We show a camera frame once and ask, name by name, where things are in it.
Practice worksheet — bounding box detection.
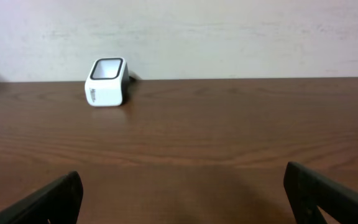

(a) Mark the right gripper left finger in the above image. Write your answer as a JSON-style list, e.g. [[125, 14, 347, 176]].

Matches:
[[0, 171, 83, 224]]

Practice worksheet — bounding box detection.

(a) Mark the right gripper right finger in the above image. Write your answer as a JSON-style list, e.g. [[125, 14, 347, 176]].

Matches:
[[283, 162, 358, 224]]

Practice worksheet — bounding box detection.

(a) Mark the white barcode scanner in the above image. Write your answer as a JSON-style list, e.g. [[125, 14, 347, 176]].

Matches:
[[85, 57, 130, 107]]

